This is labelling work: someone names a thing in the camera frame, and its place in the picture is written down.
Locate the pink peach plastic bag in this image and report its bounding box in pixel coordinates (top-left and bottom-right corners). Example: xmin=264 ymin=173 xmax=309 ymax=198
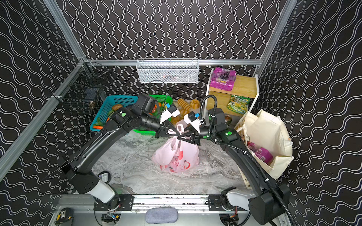
xmin=151 ymin=136 xmax=199 ymax=173

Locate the floral canvas tote bag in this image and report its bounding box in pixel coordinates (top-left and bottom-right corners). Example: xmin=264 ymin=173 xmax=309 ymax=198
xmin=234 ymin=110 xmax=294 ymax=179

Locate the purple snack bag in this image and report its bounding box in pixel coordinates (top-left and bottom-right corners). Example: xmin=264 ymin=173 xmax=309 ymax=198
xmin=210 ymin=67 xmax=237 ymax=91
xmin=248 ymin=142 xmax=273 ymax=165

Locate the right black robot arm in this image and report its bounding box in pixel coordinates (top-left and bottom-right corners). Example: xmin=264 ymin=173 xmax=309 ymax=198
xmin=178 ymin=95 xmax=297 ymax=226

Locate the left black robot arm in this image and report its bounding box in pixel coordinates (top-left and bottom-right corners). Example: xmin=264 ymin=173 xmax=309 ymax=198
xmin=60 ymin=94 xmax=180 ymax=209

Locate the braided golden bread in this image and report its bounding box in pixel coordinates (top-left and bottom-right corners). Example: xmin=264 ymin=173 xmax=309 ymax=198
xmin=171 ymin=116 xmax=181 ymax=126

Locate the white bread tray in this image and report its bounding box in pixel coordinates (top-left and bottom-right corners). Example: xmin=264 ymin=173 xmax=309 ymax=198
xmin=173 ymin=100 xmax=200 ymax=120

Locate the green tea can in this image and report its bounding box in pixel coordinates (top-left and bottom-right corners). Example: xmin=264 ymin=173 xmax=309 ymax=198
xmin=225 ymin=115 xmax=232 ymax=125

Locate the yellow pumpkin shaped bread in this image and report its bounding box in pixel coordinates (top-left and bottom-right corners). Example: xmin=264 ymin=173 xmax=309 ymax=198
xmin=190 ymin=99 xmax=201 ymax=109

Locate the green plastic basket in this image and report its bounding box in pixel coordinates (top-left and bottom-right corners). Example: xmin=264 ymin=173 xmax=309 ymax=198
xmin=133 ymin=95 xmax=173 ymax=136

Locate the striped long bread back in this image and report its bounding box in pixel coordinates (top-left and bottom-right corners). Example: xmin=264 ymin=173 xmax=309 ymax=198
xmin=177 ymin=98 xmax=191 ymax=113

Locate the green apple tea snack bag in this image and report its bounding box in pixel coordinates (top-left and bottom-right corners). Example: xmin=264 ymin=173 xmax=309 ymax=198
xmin=227 ymin=95 xmax=251 ymax=115

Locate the brown potato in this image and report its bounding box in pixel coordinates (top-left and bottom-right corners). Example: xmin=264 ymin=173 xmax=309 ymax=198
xmin=112 ymin=104 xmax=123 ymax=111

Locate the teal plastic basket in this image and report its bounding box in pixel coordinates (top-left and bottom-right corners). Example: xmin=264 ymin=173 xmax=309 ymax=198
xmin=90 ymin=95 xmax=138 ymax=132

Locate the white wooden shelf rack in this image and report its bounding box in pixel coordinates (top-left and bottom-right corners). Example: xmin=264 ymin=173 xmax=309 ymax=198
xmin=206 ymin=68 xmax=259 ymax=117

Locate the round black barcode disc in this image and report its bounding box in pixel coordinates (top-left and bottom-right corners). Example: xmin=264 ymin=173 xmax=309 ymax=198
xmin=98 ymin=171 xmax=112 ymax=184

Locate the grey padded cushion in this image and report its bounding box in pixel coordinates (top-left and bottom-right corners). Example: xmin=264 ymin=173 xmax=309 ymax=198
xmin=145 ymin=207 xmax=178 ymax=224

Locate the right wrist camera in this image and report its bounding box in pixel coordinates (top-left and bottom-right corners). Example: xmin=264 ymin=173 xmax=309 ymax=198
xmin=183 ymin=111 xmax=205 ymax=133

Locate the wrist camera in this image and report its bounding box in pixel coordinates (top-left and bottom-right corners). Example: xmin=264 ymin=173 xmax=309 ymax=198
xmin=159 ymin=104 xmax=180 ymax=124
xmin=183 ymin=111 xmax=205 ymax=133

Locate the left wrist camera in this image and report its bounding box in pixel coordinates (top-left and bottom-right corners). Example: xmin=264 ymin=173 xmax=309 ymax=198
xmin=159 ymin=104 xmax=180 ymax=124

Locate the white wire wall basket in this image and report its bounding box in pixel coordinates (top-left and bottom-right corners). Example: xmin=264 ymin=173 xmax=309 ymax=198
xmin=136 ymin=58 xmax=199 ymax=83

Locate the metal base rail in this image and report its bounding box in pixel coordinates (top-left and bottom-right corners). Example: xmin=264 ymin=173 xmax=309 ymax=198
xmin=56 ymin=193 xmax=283 ymax=214

